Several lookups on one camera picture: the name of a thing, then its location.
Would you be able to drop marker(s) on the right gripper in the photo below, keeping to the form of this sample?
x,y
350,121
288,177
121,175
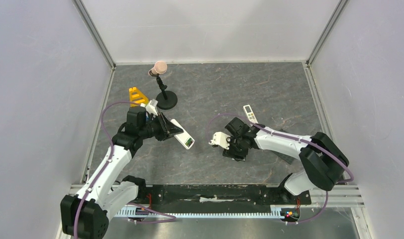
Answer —
x,y
235,145

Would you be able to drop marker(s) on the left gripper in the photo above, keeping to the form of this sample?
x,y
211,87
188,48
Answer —
x,y
167,128

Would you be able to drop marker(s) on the white grey remote control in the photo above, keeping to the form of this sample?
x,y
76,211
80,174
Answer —
x,y
182,137

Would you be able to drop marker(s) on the long white remote control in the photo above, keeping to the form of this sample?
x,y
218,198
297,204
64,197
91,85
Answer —
x,y
250,114

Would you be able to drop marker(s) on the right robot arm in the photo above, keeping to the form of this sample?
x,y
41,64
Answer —
x,y
323,162

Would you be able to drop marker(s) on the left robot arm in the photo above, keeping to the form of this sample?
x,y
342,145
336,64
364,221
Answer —
x,y
86,215

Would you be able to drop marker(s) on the pink microphone on stand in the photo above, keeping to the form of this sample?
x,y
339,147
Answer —
x,y
166,99

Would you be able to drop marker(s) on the yellow toy brick tower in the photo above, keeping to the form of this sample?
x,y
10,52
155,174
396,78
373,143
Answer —
x,y
137,98

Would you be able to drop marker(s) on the dark studded baseplate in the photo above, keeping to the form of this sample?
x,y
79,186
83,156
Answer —
x,y
288,159

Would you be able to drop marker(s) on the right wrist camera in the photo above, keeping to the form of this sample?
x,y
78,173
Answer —
x,y
220,139

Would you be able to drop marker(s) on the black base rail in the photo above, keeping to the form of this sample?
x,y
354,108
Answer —
x,y
218,198

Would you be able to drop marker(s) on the white cable duct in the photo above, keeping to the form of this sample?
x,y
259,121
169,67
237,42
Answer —
x,y
131,211

